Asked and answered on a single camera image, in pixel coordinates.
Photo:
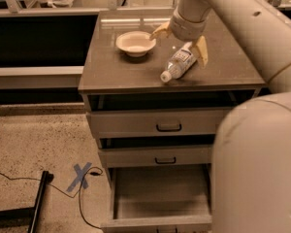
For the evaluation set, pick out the bottom grey open drawer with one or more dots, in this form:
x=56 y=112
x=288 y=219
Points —
x=160 y=199

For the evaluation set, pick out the grey drawer cabinet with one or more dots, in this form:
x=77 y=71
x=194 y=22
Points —
x=113 y=81

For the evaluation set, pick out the clear plastic water bottle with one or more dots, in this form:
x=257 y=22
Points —
x=178 y=64

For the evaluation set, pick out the top grey drawer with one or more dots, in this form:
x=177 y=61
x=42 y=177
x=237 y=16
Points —
x=150 y=123

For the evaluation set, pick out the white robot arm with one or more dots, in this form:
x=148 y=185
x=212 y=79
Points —
x=251 y=155

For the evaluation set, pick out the middle grey drawer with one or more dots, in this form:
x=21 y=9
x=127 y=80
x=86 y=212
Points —
x=156 y=156

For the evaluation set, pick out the white paper bowl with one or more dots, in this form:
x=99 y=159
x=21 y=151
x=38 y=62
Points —
x=135 y=43

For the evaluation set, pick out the blue tape cross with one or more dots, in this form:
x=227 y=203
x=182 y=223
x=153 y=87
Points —
x=79 y=179

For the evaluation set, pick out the black metal stand left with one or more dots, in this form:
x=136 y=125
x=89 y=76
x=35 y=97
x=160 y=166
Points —
x=28 y=216

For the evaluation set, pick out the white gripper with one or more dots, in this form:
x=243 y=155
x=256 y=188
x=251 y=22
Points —
x=186 y=29

